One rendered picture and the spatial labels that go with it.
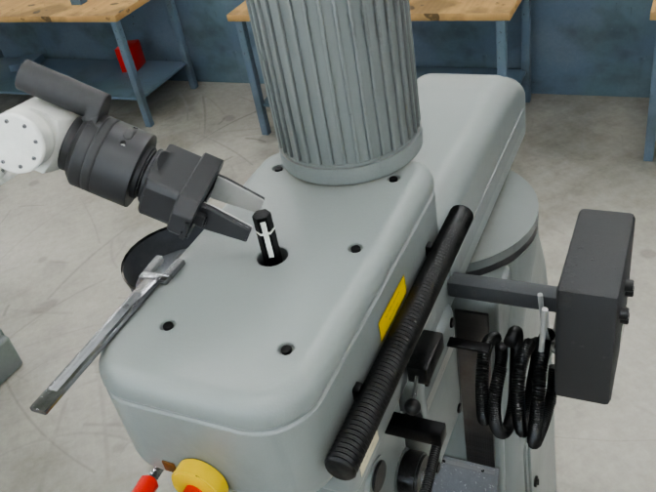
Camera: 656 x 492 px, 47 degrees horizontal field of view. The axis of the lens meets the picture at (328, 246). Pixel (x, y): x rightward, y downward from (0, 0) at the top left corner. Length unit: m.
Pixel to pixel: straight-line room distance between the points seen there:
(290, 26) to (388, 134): 0.19
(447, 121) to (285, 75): 0.51
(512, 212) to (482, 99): 0.22
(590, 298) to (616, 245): 0.11
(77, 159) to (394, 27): 0.40
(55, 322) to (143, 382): 3.44
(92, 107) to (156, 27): 5.66
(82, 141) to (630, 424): 2.63
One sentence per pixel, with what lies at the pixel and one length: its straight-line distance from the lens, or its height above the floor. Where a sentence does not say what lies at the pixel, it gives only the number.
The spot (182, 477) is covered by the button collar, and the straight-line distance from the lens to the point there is 0.83.
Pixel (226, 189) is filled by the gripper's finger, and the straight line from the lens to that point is 0.88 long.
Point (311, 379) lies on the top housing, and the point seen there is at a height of 1.88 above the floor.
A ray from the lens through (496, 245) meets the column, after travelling 1.39.
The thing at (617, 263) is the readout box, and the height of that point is 1.72.
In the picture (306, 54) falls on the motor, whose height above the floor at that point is 2.07.
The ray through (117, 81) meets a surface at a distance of 6.29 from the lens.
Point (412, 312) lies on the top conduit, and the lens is 0.90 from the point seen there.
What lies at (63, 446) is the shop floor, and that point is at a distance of 3.54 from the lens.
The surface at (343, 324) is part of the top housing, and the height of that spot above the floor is 1.88.
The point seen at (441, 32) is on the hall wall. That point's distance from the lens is 5.40.
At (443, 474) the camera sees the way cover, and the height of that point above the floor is 1.03.
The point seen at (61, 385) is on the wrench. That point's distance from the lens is 0.81.
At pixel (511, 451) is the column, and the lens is 1.64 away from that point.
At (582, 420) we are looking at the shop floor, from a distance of 3.15.
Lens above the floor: 2.40
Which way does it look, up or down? 36 degrees down
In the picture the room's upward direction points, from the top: 11 degrees counter-clockwise
